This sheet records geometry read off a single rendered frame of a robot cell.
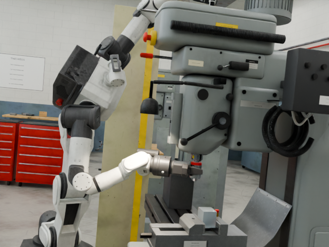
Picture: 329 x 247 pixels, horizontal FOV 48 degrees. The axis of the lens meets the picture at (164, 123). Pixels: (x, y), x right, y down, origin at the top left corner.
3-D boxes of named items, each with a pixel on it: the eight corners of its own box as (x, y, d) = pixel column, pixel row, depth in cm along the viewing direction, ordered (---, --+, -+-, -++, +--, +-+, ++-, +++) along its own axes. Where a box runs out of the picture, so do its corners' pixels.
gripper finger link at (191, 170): (202, 175, 154) (187, 173, 154) (202, 167, 154) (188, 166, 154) (201, 176, 152) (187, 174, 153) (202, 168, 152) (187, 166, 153)
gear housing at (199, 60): (182, 70, 140) (184, 44, 139) (169, 74, 164) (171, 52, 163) (264, 80, 146) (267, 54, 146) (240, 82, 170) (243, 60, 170)
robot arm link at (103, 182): (124, 180, 152) (80, 201, 149) (124, 182, 162) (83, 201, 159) (113, 157, 154) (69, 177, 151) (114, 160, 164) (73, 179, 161)
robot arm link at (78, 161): (61, 190, 148) (68, 135, 152) (66, 191, 160) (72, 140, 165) (90, 192, 149) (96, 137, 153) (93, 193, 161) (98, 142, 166)
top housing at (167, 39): (160, 40, 137) (164, -3, 136) (150, 49, 162) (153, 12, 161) (277, 55, 146) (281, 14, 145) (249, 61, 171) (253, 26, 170)
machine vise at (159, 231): (154, 256, 126) (157, 225, 125) (146, 239, 140) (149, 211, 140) (248, 255, 134) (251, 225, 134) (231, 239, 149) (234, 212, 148)
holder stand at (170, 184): (168, 209, 185) (171, 169, 184) (162, 197, 207) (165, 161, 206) (191, 209, 187) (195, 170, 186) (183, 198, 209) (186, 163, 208)
